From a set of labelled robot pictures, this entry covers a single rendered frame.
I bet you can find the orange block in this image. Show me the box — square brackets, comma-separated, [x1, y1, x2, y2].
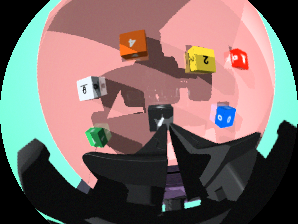
[120, 30, 148, 59]

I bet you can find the small green block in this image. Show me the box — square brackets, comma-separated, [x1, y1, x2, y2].
[85, 127, 108, 148]

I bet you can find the red block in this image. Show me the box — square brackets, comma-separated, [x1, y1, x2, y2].
[230, 48, 249, 71]

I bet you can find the yellow block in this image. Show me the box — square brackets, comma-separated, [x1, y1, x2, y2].
[188, 45, 217, 73]

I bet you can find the blue block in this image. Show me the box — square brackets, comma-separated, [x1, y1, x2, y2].
[216, 105, 237, 129]

